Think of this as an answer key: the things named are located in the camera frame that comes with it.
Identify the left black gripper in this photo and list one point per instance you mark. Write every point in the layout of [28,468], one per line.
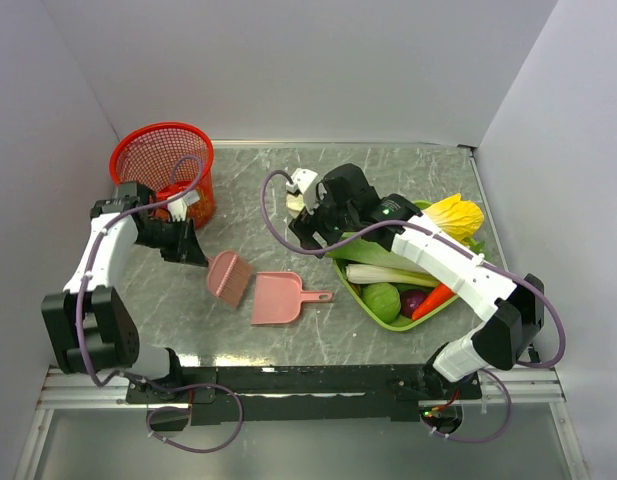
[189,252]

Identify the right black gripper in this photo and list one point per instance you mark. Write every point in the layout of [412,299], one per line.
[304,227]

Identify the pink hand brush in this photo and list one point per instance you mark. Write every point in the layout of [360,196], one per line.
[228,277]

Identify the pink dustpan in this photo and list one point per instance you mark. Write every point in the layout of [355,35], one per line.
[279,296]

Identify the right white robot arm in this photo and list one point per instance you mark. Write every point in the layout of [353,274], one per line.
[342,202]

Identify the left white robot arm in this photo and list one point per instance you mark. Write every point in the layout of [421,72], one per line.
[89,327]

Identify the small napa cabbage on table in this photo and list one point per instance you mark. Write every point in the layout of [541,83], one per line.
[295,204]

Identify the long napa cabbage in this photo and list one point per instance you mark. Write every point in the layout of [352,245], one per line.
[371,253]

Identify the red mesh waste basket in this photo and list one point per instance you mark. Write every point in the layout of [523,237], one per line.
[166,157]

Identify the round green cabbage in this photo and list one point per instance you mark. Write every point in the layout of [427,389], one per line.
[383,300]

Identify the green square tray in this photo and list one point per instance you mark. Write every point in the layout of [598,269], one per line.
[401,324]

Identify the purple eggplant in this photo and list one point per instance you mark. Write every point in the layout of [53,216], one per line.
[410,300]

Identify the orange carrot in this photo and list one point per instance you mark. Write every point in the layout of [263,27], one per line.
[436,298]

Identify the white radish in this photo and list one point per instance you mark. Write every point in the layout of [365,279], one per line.
[458,218]

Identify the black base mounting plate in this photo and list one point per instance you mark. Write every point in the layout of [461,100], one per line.
[293,393]

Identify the light green lettuce leaf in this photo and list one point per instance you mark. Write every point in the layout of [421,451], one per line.
[477,247]

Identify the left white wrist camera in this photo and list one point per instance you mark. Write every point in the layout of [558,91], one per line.
[178,209]

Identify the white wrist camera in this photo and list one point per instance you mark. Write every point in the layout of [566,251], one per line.
[304,181]
[178,209]

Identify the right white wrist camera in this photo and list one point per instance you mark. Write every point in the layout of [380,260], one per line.
[304,181]

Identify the aluminium rail frame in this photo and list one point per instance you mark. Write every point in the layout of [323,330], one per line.
[525,386]

